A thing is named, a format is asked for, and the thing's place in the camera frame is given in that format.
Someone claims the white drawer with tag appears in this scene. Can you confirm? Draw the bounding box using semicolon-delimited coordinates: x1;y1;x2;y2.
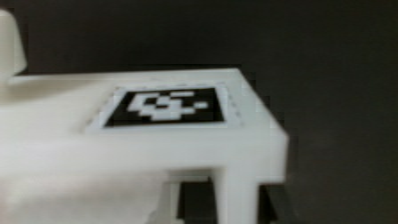
0;9;289;224

